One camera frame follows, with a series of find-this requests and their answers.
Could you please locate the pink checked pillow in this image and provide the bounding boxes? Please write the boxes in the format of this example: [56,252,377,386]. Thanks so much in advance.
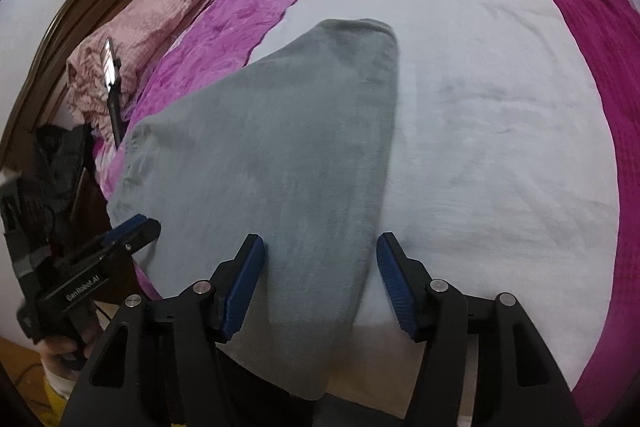
[66,0,258,142]

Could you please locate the black clothes pile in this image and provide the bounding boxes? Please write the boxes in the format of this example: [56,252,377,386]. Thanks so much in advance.
[32,122,93,218]

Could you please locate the wooden headboard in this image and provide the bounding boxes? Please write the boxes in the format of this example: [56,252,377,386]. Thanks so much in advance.
[0,0,236,168]

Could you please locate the phone on black stand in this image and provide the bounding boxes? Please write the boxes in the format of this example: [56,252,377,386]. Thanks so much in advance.
[100,37,126,148]

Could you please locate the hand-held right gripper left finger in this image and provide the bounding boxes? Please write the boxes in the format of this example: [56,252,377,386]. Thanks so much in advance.
[65,233,267,427]

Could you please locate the person's left hand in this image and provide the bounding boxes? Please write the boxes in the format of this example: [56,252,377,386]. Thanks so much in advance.
[40,336,98,380]

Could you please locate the grey pants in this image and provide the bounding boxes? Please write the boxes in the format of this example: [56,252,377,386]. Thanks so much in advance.
[107,18,401,400]

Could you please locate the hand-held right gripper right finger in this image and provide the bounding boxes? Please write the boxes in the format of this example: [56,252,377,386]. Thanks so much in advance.
[376,232,583,427]

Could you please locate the purple floral blanket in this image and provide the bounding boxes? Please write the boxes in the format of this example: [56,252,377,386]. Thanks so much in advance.
[95,0,640,413]

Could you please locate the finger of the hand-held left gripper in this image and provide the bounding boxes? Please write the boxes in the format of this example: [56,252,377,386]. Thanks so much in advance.
[97,220,162,269]
[104,215,149,242]

